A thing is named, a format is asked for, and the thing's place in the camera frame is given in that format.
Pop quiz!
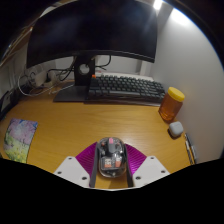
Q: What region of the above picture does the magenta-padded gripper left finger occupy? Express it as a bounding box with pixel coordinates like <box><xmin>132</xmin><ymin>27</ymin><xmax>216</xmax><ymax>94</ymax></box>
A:
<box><xmin>53</xmin><ymin>141</ymin><xmax>99</xmax><ymax>189</ymax></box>

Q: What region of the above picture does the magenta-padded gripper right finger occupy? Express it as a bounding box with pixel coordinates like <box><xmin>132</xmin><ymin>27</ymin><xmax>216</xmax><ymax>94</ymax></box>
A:
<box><xmin>123</xmin><ymin>143</ymin><xmax>170</xmax><ymax>188</ymax></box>

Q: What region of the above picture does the transparent computer mouse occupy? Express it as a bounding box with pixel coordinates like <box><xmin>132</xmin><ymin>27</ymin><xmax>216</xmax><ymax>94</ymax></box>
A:
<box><xmin>95</xmin><ymin>136</ymin><xmax>128</xmax><ymax>179</ymax></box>

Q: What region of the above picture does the dark pen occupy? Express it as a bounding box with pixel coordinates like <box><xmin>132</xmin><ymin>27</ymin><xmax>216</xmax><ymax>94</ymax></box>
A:
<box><xmin>184</xmin><ymin>132</ymin><xmax>198</xmax><ymax>165</ymax></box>

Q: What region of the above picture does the white earbuds case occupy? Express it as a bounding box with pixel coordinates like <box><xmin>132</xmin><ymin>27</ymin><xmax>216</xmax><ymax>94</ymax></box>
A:
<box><xmin>168</xmin><ymin>120</ymin><xmax>185</xmax><ymax>138</ymax></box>

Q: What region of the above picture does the amber jar with yellow lid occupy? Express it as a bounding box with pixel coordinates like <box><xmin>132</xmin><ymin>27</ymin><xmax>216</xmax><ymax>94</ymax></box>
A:
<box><xmin>158</xmin><ymin>86</ymin><xmax>186</xmax><ymax>123</ymax></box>

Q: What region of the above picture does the dark grey keyboard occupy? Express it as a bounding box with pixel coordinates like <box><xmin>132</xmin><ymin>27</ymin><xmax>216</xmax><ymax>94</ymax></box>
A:
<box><xmin>85</xmin><ymin>74</ymin><xmax>167</xmax><ymax>105</ymax></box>

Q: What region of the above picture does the black box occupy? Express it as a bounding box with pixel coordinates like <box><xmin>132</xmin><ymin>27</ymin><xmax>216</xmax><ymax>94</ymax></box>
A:
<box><xmin>0</xmin><ymin>87</ymin><xmax>20</xmax><ymax>120</ymax></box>

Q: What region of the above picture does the white power strip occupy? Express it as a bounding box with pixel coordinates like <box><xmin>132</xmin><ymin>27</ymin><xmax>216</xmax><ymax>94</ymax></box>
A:
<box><xmin>31</xmin><ymin>69</ymin><xmax>54</xmax><ymax>88</ymax></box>

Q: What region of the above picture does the black curved monitor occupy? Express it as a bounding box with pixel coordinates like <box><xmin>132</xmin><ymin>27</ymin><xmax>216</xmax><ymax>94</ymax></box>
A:
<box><xmin>25</xmin><ymin>0</ymin><xmax>159</xmax><ymax>103</ymax></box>

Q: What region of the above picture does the bright lamp bar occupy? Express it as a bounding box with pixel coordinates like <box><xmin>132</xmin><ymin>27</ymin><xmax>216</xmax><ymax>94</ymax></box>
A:
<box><xmin>152</xmin><ymin>0</ymin><xmax>164</xmax><ymax>11</ymax></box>

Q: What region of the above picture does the white cable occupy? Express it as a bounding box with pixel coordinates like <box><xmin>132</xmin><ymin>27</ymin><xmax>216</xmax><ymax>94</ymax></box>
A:
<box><xmin>17</xmin><ymin>72</ymin><xmax>57</xmax><ymax>98</ymax></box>

